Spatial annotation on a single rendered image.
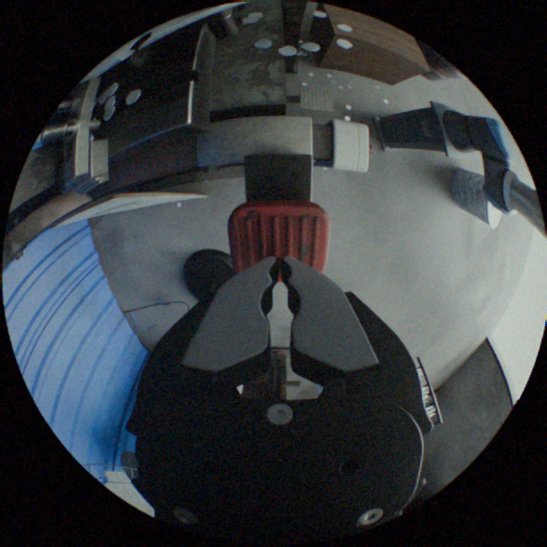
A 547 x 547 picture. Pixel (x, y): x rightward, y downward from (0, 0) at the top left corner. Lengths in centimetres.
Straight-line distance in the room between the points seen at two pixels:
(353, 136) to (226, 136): 16
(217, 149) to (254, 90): 9
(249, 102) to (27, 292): 135
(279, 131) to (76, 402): 171
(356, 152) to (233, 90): 18
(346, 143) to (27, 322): 150
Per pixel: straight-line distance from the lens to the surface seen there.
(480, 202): 121
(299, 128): 24
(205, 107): 25
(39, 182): 43
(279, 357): 150
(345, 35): 80
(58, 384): 154
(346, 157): 27
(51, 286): 143
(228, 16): 30
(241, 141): 24
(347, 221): 98
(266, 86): 26
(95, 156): 26
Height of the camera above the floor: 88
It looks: 58 degrees down
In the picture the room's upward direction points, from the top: 178 degrees counter-clockwise
